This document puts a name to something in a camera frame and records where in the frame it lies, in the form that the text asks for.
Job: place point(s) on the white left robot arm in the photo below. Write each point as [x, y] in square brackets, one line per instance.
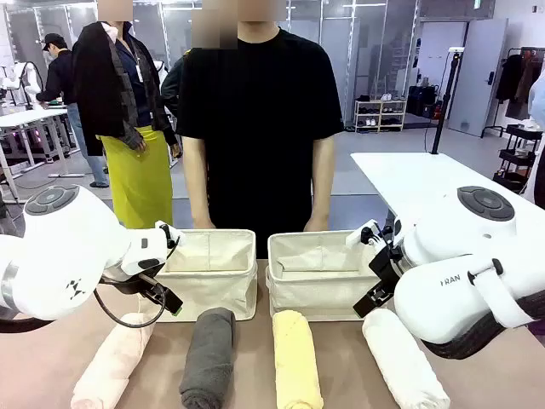
[64, 255]

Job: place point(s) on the person in black t-shirt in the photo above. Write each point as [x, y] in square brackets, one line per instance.
[259, 128]

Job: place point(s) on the yellow towel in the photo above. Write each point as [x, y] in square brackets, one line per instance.
[296, 362]

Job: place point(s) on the person's left hand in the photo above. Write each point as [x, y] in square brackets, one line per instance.
[317, 225]

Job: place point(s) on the black trolley cart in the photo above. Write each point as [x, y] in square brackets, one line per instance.
[517, 157]

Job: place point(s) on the black suitcases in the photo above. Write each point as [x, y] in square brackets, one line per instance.
[421, 102]

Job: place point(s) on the pink towel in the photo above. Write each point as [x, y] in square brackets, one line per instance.
[108, 362]

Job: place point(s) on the person's right forearm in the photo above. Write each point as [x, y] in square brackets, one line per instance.
[199, 191]

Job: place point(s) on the cream fabric basket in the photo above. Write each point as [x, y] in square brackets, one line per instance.
[221, 294]
[315, 294]

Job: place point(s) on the black tripod pole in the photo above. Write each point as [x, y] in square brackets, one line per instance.
[445, 93]

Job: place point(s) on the grey door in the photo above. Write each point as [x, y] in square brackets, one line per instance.
[479, 81]

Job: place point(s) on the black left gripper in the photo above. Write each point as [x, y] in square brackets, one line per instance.
[149, 286]

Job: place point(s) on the person in dark jacket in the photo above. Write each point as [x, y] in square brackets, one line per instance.
[172, 89]

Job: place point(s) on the white desk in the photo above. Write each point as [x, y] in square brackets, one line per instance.
[30, 117]

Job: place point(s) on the clothes rack with coats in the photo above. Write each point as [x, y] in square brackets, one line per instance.
[517, 81]

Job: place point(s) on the figure with yellow skirt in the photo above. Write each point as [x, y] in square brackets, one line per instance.
[136, 170]

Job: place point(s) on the person's right hand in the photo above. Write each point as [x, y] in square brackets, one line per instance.
[203, 222]

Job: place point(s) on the small white robot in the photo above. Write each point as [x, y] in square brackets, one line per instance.
[25, 78]

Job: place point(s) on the white table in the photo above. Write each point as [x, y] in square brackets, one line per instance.
[409, 179]

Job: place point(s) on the white towel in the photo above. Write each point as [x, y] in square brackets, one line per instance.
[400, 366]

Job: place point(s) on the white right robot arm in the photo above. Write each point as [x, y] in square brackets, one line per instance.
[451, 298]

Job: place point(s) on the white shoe rack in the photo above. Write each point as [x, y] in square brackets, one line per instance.
[381, 115]

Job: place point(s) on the person's left forearm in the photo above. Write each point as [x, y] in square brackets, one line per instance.
[321, 191]

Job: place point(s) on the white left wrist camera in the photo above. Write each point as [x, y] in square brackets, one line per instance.
[164, 230]

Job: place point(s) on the grey rolled towel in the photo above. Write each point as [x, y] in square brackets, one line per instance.
[208, 358]

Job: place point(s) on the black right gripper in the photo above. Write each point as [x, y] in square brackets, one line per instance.
[385, 266]

